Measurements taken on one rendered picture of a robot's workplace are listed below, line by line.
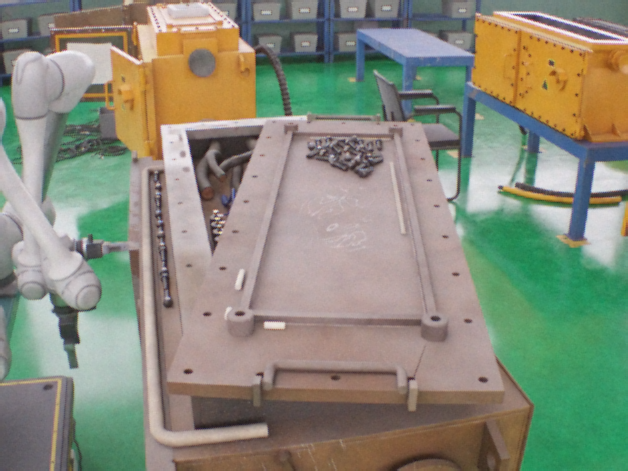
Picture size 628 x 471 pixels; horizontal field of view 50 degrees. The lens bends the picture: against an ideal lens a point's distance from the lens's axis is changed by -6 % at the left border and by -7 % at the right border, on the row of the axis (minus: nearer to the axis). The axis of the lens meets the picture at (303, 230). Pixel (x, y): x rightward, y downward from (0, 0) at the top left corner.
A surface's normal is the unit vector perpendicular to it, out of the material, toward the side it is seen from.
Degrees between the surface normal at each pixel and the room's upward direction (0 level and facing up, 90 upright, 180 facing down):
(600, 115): 90
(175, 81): 90
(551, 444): 0
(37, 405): 0
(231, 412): 90
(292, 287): 0
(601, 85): 90
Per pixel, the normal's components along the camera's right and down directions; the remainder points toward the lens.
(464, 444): 0.21, 0.40
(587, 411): 0.00, -0.91
